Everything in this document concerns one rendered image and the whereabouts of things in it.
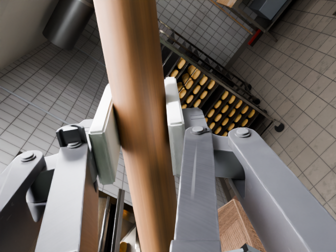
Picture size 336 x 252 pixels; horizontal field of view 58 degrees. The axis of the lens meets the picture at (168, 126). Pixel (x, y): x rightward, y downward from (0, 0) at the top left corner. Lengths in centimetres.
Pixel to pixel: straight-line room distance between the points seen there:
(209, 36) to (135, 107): 518
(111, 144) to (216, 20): 518
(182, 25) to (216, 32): 59
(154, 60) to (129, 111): 3
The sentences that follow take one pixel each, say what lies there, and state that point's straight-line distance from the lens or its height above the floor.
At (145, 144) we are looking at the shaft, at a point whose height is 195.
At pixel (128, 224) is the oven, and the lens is 229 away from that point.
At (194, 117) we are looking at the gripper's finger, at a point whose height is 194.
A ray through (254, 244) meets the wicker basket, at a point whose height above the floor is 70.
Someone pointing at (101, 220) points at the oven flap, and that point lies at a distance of 199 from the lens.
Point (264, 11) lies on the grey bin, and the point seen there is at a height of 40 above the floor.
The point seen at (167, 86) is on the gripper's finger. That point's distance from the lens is 18.
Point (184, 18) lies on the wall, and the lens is 522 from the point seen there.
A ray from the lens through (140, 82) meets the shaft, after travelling 15.
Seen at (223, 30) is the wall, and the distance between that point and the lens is 537.
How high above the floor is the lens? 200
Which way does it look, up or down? 18 degrees down
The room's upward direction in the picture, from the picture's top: 59 degrees counter-clockwise
